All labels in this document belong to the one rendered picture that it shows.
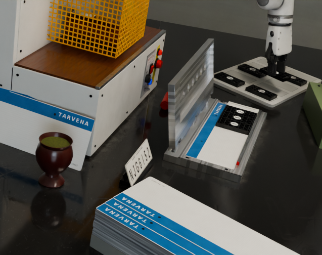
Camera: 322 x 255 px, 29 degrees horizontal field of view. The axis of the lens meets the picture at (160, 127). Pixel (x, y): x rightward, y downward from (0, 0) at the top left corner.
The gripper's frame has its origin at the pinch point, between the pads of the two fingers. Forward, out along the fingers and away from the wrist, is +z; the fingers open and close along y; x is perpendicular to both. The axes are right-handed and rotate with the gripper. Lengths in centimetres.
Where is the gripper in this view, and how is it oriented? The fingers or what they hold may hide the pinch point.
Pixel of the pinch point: (276, 68)
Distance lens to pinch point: 221.2
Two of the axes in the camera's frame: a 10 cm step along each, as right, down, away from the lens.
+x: -7.5, -2.2, 6.2
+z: -0.1, 9.5, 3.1
